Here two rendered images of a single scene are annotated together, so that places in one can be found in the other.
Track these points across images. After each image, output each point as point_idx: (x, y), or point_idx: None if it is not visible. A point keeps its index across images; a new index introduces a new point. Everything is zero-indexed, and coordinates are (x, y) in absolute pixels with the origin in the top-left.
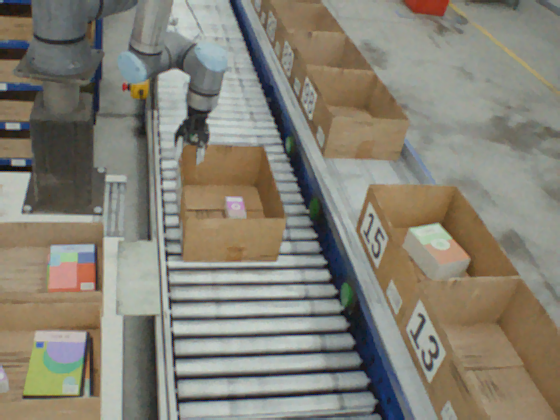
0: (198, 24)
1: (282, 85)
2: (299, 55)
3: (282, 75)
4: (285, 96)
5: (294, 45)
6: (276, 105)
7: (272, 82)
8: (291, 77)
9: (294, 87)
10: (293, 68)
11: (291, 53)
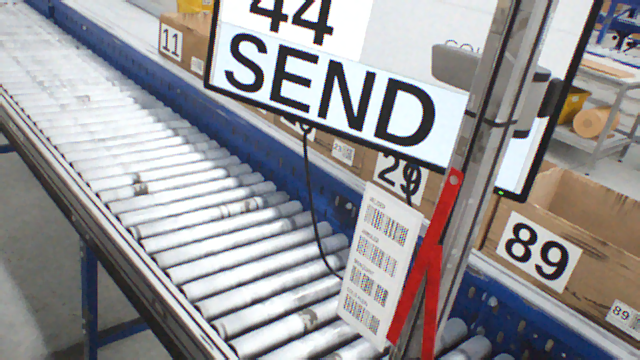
0: (416, 243)
1: (571, 319)
2: (630, 257)
3: (532, 287)
4: (621, 352)
5: (579, 229)
6: (521, 347)
7: (521, 309)
8: (576, 294)
9: (608, 320)
10: (588, 278)
11: (564, 245)
